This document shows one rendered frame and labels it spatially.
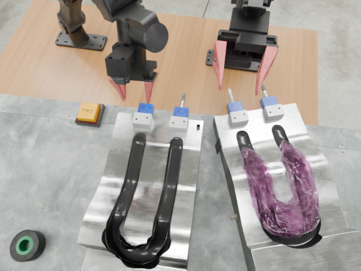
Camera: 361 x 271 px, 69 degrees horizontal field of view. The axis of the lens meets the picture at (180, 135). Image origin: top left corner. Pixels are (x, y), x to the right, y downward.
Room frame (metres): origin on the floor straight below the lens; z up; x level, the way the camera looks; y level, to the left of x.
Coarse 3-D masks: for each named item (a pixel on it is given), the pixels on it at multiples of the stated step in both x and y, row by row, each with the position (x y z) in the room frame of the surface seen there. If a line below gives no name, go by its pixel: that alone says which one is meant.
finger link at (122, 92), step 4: (112, 80) 0.38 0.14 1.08; (112, 84) 0.38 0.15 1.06; (116, 84) 0.37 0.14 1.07; (116, 88) 0.37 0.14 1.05; (120, 88) 0.38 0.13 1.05; (124, 88) 0.39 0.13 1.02; (120, 92) 0.37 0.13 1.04; (124, 92) 0.38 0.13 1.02; (120, 96) 0.37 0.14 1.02; (124, 96) 0.37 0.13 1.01; (124, 100) 0.37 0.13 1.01
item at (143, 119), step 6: (150, 96) 0.44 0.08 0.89; (138, 108) 0.40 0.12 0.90; (144, 108) 0.40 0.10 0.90; (150, 108) 0.39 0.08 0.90; (138, 114) 0.37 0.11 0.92; (144, 114) 0.37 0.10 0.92; (150, 114) 0.37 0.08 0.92; (138, 120) 0.35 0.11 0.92; (144, 120) 0.35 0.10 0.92; (150, 120) 0.35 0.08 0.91; (138, 126) 0.34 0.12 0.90; (144, 126) 0.34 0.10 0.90; (150, 126) 0.34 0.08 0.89
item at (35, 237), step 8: (24, 232) 0.09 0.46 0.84; (32, 232) 0.09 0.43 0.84; (40, 232) 0.09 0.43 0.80; (16, 240) 0.07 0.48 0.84; (24, 240) 0.07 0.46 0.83; (32, 240) 0.07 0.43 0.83; (40, 240) 0.07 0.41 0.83; (16, 248) 0.05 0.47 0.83; (24, 248) 0.05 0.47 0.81; (32, 248) 0.05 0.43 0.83; (40, 248) 0.04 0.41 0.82; (16, 256) 0.03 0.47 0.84; (24, 256) 0.03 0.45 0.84; (32, 256) 0.03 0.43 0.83
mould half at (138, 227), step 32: (128, 128) 0.34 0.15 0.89; (160, 128) 0.33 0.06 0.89; (192, 128) 0.32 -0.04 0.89; (160, 160) 0.23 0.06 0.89; (192, 160) 0.22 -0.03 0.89; (96, 192) 0.16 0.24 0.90; (160, 192) 0.14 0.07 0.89; (192, 192) 0.13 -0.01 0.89; (96, 224) 0.08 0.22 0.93; (128, 224) 0.07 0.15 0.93; (96, 256) 0.01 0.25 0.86; (160, 256) -0.01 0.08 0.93
